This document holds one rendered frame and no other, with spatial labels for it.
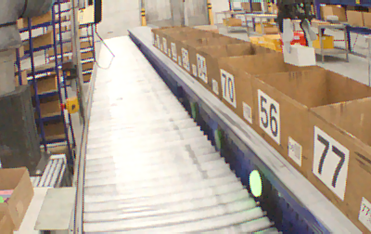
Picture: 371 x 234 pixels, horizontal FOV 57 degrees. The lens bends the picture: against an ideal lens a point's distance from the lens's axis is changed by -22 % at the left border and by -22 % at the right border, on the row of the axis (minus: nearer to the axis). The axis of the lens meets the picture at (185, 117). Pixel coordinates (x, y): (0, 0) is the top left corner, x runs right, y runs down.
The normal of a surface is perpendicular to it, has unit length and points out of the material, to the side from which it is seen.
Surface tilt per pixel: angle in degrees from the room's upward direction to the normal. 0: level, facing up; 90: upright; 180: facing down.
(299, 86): 89
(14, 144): 90
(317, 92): 89
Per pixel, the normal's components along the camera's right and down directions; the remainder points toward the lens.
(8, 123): 0.11, 0.26
